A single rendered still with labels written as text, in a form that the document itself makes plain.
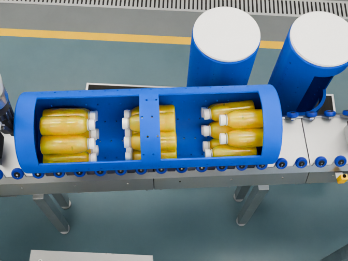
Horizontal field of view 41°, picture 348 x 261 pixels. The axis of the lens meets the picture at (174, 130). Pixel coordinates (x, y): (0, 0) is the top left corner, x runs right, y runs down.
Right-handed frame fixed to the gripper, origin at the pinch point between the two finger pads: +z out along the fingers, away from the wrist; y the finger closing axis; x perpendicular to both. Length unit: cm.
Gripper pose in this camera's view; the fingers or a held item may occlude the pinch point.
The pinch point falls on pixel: (13, 129)
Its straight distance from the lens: 165.7
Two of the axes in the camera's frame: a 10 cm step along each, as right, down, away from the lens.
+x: 10.0, -0.3, 0.5
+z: -0.3, 4.3, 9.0
